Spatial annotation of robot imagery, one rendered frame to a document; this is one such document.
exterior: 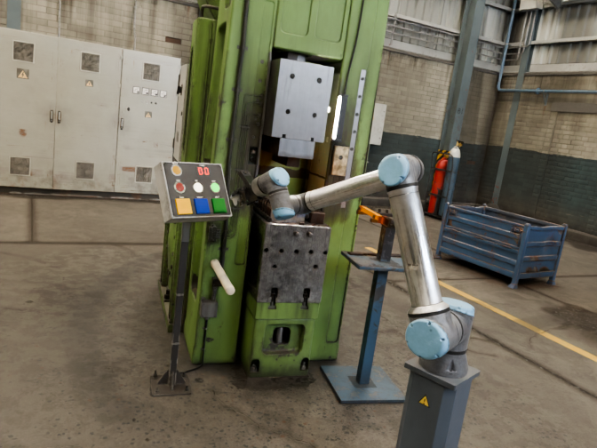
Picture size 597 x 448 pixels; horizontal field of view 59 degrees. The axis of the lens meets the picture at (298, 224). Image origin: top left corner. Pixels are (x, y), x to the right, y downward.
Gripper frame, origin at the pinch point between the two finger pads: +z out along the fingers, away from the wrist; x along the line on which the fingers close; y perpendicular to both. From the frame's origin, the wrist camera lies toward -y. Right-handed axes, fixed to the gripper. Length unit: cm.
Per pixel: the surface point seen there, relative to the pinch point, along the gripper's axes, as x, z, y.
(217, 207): -2.5, 10.4, 2.0
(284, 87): 34, -18, -54
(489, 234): 417, 86, 18
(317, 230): 56, 3, 18
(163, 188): -27.8, 13.5, -8.4
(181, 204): -22.0, 10.3, 0.4
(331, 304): 87, 36, 59
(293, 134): 41, -9, -32
